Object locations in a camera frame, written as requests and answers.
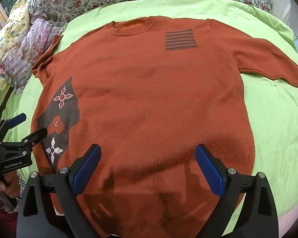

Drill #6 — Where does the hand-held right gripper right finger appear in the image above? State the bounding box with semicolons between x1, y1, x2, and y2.
195;144;280;238

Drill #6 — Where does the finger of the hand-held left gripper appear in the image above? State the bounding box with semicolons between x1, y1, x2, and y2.
22;128;48;146
0;113;27;131

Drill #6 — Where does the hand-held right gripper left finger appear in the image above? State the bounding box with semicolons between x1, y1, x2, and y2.
16;144;101;238

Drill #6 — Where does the rust orange knit sweater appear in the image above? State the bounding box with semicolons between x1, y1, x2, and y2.
31;16;298;238

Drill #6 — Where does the person's left forearm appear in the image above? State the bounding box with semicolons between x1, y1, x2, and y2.
0;204;19;238

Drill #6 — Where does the person's left hand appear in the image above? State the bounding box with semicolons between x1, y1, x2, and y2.
0;171;23;212

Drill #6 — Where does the purple floral ruffled cloth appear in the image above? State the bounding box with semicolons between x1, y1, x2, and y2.
4;17;68;95

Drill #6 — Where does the yellow floral quilt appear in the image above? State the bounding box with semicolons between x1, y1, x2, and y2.
0;0;38;111

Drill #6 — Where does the light green bed sheet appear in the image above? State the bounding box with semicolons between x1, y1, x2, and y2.
9;0;298;219

